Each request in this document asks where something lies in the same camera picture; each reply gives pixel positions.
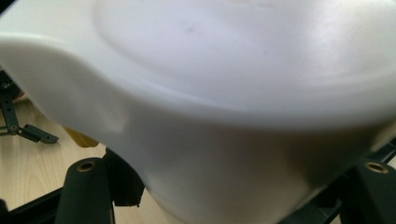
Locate faceted white lid spice jar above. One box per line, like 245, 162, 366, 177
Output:
0, 0, 396, 224

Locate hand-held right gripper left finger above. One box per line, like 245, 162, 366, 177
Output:
54, 147, 146, 224

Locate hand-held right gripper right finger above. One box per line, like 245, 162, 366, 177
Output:
339, 159, 396, 224

